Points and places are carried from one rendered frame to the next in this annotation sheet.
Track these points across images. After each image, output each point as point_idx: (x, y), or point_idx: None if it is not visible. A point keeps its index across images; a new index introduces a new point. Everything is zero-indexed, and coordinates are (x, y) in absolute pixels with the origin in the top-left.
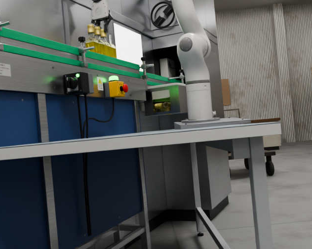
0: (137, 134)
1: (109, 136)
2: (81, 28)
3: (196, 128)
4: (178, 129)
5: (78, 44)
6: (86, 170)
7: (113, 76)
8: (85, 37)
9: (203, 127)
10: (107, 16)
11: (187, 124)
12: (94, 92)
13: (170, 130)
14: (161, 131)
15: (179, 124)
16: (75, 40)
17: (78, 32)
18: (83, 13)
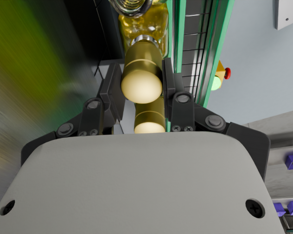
0: (238, 105)
1: (220, 107)
2: (6, 135)
3: (289, 50)
4: (275, 2)
5: (67, 98)
6: None
7: (215, 89)
8: (11, 81)
9: (292, 64)
10: (199, 165)
11: (288, 25)
12: None
13: (262, 5)
14: (253, 86)
15: (278, 19)
16: (72, 116)
17: (43, 130)
18: None
